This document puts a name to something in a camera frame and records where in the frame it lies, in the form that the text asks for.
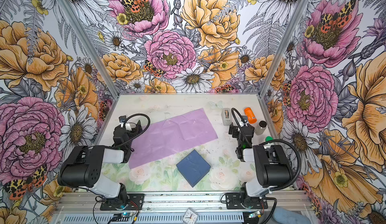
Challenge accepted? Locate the purple wrapping paper sheet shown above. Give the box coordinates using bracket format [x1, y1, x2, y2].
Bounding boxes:
[129, 108, 218, 169]

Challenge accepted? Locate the dark blue gift box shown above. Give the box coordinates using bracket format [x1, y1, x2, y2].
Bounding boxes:
[176, 150, 211, 187]

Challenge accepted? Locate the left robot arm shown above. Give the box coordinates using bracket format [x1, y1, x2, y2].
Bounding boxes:
[57, 121, 143, 210]

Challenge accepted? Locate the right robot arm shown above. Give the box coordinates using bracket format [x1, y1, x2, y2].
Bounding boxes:
[226, 124, 294, 209]

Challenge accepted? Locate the orange bottle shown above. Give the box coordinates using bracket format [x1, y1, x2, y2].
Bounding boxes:
[244, 107, 257, 124]

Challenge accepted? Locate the clear bottle black cap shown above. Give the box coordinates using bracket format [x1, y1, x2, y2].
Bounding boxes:
[255, 120, 267, 135]

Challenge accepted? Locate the grey tape dispenser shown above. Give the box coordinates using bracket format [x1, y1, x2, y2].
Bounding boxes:
[221, 108, 232, 126]

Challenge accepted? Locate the blue grey cloth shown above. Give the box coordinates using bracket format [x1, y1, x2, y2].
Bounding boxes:
[272, 207, 311, 224]

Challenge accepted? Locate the small white clock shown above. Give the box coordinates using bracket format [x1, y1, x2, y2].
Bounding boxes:
[182, 209, 199, 224]

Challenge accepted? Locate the right black corrugated cable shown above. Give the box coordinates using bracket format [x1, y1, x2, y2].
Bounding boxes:
[230, 107, 302, 224]

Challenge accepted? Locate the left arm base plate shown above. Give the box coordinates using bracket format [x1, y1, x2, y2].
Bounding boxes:
[100, 193, 145, 211]

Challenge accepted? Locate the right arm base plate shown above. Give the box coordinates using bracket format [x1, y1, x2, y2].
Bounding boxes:
[225, 192, 268, 210]

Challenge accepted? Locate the aluminium front rail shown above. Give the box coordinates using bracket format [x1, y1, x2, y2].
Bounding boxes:
[55, 190, 312, 214]

